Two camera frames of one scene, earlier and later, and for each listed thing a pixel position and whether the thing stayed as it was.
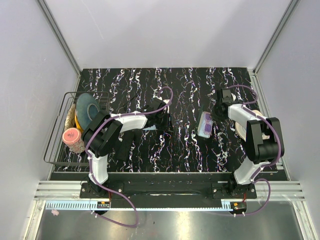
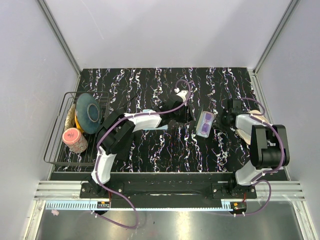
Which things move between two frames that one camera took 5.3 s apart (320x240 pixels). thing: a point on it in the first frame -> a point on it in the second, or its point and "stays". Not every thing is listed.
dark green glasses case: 205,125 stays
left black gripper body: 163,121 -> 181,115
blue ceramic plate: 87,108 stays
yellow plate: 77,124 stays
